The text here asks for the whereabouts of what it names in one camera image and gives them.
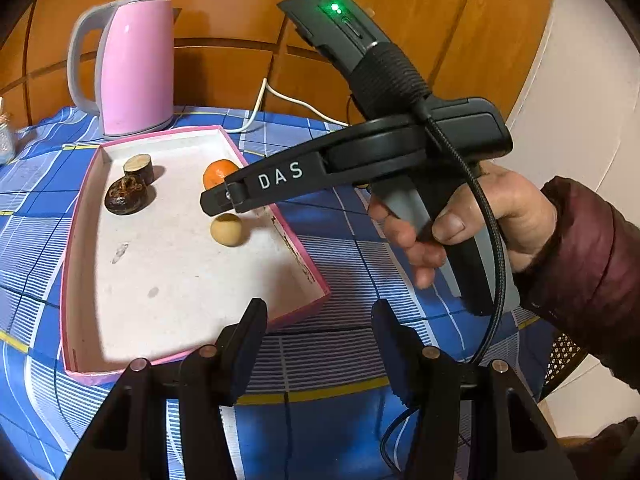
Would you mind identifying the black braided cable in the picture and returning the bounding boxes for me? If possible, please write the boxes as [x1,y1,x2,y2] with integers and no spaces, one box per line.
[380,100,513,471]

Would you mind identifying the blue plaid tablecloth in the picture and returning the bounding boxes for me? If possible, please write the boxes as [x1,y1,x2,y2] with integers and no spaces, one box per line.
[0,105,556,480]

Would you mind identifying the person's right forearm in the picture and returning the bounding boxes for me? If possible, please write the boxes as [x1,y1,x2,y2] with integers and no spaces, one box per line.
[510,175,640,396]

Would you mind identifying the pink cardboard tray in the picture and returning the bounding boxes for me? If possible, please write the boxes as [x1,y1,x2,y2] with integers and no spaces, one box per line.
[60,126,332,387]

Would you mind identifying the wooden panelled wardrobe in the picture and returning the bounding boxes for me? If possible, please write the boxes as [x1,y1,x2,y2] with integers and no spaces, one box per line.
[0,0,561,128]

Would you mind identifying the orange tangerine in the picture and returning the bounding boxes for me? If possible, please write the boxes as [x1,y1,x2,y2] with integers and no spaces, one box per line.
[202,159,241,191]

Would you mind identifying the dark brown clothing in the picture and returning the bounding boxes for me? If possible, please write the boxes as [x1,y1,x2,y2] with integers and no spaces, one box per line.
[555,417,640,480]

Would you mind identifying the tan longan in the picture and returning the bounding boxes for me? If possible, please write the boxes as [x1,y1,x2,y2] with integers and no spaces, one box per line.
[210,213,247,247]

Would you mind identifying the sugarcane piece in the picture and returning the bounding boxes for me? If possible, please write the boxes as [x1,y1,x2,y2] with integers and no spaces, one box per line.
[122,155,155,186]

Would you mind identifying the white power cable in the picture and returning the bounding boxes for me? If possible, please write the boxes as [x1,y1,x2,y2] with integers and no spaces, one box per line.
[225,77,351,133]

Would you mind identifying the person's right hand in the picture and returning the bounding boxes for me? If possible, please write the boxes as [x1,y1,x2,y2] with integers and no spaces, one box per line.
[367,162,558,291]

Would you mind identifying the pink electric kettle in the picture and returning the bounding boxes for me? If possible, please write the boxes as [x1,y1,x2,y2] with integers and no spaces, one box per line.
[67,0,176,141]

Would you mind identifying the white ornate tissue box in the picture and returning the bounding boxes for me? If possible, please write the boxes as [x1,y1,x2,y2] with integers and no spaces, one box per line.
[0,97,15,166]

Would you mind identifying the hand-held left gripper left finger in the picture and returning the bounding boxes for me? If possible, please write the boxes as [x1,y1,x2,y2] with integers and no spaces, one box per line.
[60,297,268,480]

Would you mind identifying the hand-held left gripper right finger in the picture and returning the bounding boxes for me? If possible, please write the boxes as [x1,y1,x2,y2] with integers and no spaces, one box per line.
[371,299,561,480]

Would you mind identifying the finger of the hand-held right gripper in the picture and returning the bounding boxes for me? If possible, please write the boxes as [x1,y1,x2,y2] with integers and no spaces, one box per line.
[200,152,328,217]

